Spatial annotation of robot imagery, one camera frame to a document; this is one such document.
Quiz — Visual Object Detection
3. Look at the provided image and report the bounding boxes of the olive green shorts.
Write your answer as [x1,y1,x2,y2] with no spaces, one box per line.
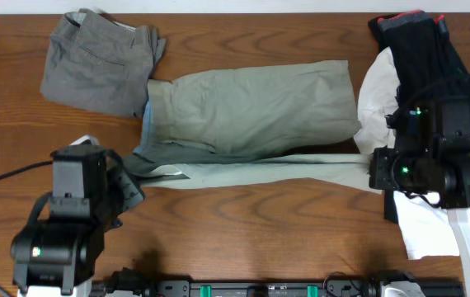
[124,60,370,190]

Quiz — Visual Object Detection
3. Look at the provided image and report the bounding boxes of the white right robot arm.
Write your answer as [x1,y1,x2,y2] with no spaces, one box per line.
[369,98,470,296]

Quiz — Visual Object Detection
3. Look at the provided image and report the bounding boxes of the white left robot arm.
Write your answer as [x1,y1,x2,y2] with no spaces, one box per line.
[11,144,124,295]

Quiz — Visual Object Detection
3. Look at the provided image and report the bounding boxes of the black garment with red trim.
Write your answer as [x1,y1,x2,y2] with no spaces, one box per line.
[368,9,470,224]

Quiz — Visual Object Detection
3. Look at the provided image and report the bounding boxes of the white printed t-shirt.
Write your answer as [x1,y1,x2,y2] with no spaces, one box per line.
[354,48,459,260]

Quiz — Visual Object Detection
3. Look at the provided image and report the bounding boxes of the grey folded shorts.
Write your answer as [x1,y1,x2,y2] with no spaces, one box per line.
[40,9,166,118]

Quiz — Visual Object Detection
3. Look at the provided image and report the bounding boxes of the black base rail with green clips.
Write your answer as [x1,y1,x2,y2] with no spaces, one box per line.
[89,268,465,297]

